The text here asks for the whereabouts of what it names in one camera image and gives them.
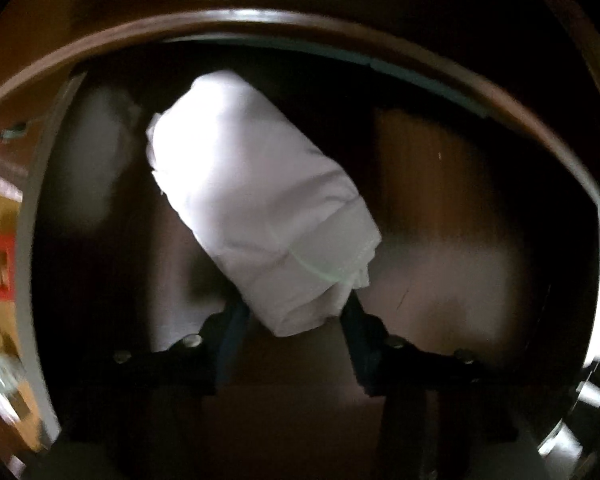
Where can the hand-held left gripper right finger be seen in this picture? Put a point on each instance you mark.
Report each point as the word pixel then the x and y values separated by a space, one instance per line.
pixel 362 355

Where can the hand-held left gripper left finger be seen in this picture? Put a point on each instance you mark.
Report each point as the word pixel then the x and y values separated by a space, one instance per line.
pixel 235 345

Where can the white garment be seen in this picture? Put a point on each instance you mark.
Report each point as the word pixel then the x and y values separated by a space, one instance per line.
pixel 260 200

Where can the large wooden drawer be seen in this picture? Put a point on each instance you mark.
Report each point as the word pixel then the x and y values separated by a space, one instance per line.
pixel 455 210

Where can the small wooden drawer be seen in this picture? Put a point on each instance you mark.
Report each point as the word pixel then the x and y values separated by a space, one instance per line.
pixel 5 152

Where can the pink cloth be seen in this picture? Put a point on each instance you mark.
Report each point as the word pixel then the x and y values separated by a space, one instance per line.
pixel 0 185

